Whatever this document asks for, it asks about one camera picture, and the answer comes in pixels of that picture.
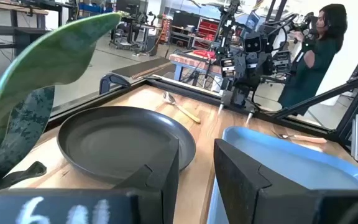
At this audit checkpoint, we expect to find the black desk with equipment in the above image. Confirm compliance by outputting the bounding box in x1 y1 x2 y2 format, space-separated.
110 0 164 57

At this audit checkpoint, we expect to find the black floor mat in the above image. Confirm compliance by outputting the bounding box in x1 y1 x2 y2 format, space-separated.
111 57 175 80

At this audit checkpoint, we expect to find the person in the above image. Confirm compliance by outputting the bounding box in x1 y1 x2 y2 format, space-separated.
277 3 348 116

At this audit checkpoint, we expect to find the green snake plant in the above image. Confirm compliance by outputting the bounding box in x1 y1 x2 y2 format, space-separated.
0 12 122 200

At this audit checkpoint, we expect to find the shelf with red bins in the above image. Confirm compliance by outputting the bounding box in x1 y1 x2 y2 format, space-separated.
194 17 222 50

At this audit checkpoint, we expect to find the black clamp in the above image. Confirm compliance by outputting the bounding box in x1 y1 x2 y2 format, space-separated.
99 73 132 95

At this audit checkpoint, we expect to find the light blue plastic tray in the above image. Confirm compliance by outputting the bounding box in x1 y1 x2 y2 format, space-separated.
206 126 358 224

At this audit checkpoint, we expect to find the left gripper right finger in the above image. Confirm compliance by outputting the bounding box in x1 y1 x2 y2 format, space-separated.
213 138 358 224

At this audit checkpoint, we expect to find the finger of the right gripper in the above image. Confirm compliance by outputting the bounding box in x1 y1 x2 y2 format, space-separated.
216 98 226 116
245 108 255 126

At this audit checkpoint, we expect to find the wooden workbench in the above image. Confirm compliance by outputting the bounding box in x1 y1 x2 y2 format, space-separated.
0 0 50 57

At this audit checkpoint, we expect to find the blue table with red top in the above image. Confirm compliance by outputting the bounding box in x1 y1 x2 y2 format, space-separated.
168 49 226 86

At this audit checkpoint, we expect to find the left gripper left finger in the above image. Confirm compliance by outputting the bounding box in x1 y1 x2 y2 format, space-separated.
0 138 180 224

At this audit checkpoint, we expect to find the steel spoon with cream handle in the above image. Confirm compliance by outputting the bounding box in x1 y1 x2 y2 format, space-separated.
162 90 202 124

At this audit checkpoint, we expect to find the white metal bracket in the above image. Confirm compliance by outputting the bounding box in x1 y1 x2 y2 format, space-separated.
351 114 358 162

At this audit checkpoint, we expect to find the black round plate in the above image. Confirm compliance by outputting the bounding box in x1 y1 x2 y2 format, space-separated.
57 105 197 186

